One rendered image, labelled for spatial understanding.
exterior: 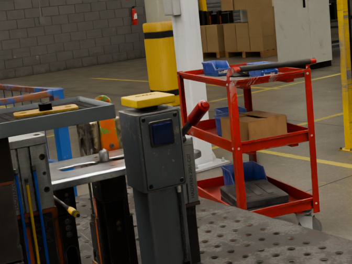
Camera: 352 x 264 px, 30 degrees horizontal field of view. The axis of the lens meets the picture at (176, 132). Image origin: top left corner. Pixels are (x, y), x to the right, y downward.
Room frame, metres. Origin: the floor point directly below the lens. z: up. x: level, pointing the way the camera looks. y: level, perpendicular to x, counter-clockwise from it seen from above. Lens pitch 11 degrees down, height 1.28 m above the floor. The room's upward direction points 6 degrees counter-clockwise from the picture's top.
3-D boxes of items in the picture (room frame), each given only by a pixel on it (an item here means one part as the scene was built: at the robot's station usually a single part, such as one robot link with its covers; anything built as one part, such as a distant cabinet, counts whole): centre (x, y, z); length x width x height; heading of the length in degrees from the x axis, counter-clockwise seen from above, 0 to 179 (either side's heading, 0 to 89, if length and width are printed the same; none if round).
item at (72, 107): (0.87, 0.17, 1.17); 0.08 x 0.04 x 0.01; 105
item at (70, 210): (0.97, 0.18, 1.00); 0.12 x 0.01 x 0.01; 26
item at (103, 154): (1.25, 0.14, 1.00); 0.02 x 0.02 x 0.04
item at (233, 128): (3.51, -0.39, 0.49); 0.81 x 0.47 x 0.97; 19
